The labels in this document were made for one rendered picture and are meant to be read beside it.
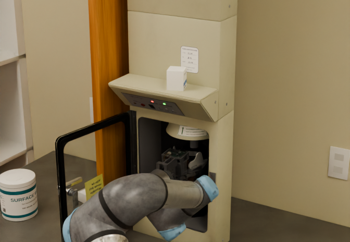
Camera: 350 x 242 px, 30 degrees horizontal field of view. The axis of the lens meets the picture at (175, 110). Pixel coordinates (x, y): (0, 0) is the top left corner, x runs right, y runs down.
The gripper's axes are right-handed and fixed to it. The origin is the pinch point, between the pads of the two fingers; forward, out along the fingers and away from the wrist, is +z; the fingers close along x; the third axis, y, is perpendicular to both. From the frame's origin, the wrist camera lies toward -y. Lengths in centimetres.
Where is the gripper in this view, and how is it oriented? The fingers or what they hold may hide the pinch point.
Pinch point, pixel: (192, 158)
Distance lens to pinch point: 217.9
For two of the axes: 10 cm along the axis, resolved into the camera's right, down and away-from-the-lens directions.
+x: -8.6, -1.7, 4.7
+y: -0.3, -9.2, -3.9
